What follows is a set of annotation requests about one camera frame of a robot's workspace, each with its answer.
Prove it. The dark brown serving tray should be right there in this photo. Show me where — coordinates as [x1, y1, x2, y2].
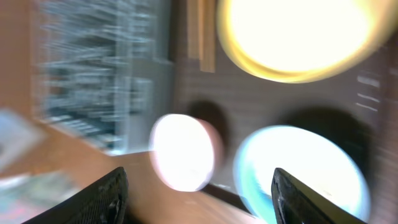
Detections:
[171, 1, 397, 223]

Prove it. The yellow plate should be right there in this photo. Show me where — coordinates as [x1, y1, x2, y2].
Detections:
[217, 0, 397, 83]

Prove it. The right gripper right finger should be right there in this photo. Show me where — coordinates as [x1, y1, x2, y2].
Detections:
[271, 168, 365, 224]

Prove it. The light blue bowl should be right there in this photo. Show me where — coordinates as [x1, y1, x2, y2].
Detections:
[233, 125, 371, 223]

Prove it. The grey dishwasher rack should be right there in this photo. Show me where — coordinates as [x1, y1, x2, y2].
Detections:
[32, 0, 174, 156]

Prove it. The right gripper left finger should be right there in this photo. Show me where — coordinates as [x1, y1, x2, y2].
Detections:
[24, 167, 129, 224]

